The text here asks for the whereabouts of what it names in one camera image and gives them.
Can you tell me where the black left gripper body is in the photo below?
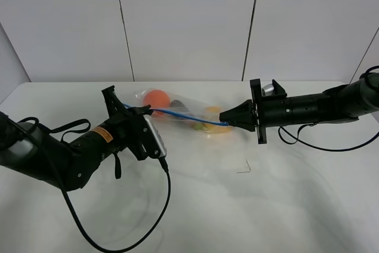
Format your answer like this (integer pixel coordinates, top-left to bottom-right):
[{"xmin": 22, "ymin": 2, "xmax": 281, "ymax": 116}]
[{"xmin": 101, "ymin": 86, "xmax": 157, "ymax": 161}]

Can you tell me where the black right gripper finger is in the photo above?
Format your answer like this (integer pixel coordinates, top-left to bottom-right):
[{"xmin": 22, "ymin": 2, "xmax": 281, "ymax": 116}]
[
  {"xmin": 219, "ymin": 99, "xmax": 253, "ymax": 121},
  {"xmin": 228, "ymin": 121, "xmax": 255, "ymax": 132}
]

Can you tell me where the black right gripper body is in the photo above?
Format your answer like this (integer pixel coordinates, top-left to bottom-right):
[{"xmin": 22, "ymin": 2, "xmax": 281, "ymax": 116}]
[{"xmin": 250, "ymin": 79, "xmax": 292, "ymax": 144}]

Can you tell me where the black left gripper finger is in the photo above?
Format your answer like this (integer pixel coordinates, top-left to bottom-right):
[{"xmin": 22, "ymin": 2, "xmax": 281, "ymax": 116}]
[
  {"xmin": 142, "ymin": 110, "xmax": 153, "ymax": 116},
  {"xmin": 130, "ymin": 105, "xmax": 151, "ymax": 114}
]

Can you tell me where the clear plastic zipper bag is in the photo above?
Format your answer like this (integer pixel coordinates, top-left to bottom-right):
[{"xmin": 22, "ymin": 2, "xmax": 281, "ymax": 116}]
[{"xmin": 121, "ymin": 88, "xmax": 229, "ymax": 134}]

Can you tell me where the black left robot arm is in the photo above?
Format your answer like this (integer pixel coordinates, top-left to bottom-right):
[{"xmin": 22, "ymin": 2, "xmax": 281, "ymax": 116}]
[{"xmin": 1, "ymin": 87, "xmax": 166, "ymax": 191}]

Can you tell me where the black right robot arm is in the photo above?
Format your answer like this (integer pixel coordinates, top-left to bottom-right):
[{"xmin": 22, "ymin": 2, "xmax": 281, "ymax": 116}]
[{"xmin": 219, "ymin": 68, "xmax": 378, "ymax": 144}]

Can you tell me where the orange fruit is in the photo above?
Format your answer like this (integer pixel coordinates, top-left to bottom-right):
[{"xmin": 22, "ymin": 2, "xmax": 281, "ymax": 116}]
[{"xmin": 143, "ymin": 89, "xmax": 171, "ymax": 109}]

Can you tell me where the purple eggplant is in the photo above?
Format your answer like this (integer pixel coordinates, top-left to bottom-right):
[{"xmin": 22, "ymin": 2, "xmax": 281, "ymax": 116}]
[{"xmin": 169, "ymin": 100, "xmax": 189, "ymax": 119}]

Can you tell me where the yellow lemon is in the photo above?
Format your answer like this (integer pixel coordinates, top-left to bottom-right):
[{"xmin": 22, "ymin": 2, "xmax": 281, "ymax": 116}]
[{"xmin": 203, "ymin": 106, "xmax": 232, "ymax": 134}]

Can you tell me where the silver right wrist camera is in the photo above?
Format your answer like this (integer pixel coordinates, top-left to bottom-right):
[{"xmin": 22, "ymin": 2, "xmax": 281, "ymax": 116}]
[{"xmin": 262, "ymin": 83, "xmax": 275, "ymax": 97}]

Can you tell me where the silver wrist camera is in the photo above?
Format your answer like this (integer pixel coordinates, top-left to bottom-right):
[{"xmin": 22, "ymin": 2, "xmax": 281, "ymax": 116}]
[
  {"xmin": 144, "ymin": 115, "xmax": 167, "ymax": 158},
  {"xmin": 262, "ymin": 83, "xmax": 275, "ymax": 97}
]

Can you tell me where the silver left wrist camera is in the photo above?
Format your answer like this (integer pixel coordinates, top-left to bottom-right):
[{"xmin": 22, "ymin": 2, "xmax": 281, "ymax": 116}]
[{"xmin": 144, "ymin": 115, "xmax": 167, "ymax": 158}]

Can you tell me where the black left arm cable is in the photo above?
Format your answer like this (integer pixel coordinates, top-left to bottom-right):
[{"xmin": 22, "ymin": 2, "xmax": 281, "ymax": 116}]
[{"xmin": 8, "ymin": 118, "xmax": 172, "ymax": 253}]

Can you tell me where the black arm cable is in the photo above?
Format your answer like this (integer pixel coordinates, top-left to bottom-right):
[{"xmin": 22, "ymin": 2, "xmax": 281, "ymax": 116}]
[
  {"xmin": 278, "ymin": 66, "xmax": 379, "ymax": 152},
  {"xmin": 8, "ymin": 118, "xmax": 172, "ymax": 253}
]

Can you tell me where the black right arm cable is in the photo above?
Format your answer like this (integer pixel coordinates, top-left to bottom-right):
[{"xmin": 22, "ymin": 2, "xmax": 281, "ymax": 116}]
[{"xmin": 278, "ymin": 66, "xmax": 379, "ymax": 152}]

